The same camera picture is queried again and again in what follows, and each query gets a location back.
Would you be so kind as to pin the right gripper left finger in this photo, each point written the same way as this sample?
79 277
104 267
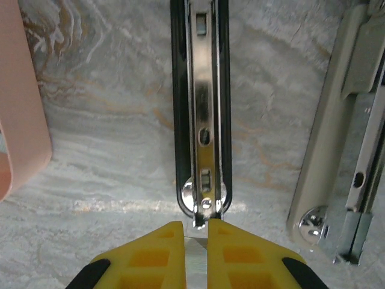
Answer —
144 259

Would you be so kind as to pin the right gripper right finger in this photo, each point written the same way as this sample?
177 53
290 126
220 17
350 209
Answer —
240 259

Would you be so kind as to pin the beige stapler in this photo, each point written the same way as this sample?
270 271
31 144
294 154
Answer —
331 150

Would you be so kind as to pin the black stapler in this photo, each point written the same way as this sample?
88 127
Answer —
204 90

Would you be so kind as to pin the pink plastic tray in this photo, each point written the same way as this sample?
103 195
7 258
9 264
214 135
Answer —
21 105

